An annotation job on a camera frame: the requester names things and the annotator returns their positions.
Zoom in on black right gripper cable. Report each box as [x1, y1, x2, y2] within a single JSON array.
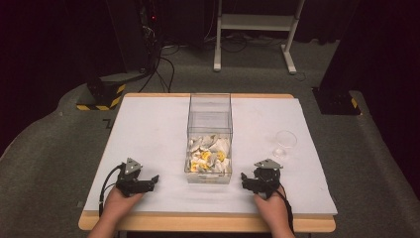
[[272, 187, 295, 235]]

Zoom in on pile of white yellow pieces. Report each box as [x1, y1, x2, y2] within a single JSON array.
[[187, 133, 232, 175]]

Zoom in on white table mat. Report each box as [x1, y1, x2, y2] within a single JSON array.
[[82, 95, 339, 216]]

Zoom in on black equipment rack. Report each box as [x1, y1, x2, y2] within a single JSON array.
[[105, 0, 167, 75]]

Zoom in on wooden table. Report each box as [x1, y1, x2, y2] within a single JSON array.
[[77, 92, 338, 234]]

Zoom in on black yellow striped base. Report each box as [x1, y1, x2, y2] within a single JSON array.
[[75, 72, 128, 112]]

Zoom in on black stand base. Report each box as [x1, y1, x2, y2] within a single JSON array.
[[311, 85, 362, 116]]

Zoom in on clear glass cup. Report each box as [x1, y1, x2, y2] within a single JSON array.
[[271, 129, 298, 161]]

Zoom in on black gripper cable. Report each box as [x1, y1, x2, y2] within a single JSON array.
[[98, 163, 127, 218], [272, 187, 295, 235]]

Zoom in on white metal stand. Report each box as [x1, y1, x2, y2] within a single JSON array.
[[213, 0, 307, 75]]

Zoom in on person's right hand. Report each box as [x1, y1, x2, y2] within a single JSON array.
[[253, 185, 291, 230]]

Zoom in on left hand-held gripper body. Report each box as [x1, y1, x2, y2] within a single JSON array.
[[115, 157, 149, 198]]

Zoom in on black floor cables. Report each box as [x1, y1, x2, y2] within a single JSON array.
[[138, 42, 181, 94]]

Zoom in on dark curtain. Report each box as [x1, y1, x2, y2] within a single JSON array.
[[318, 0, 420, 189], [0, 0, 128, 157]]

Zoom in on person's left hand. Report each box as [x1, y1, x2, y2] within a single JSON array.
[[102, 186, 145, 228]]

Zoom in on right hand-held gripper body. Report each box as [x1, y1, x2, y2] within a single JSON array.
[[252, 158, 284, 199]]

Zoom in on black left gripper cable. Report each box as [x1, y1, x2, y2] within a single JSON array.
[[98, 163, 127, 218]]

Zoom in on clear plastic box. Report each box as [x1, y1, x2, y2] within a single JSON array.
[[183, 92, 235, 185]]

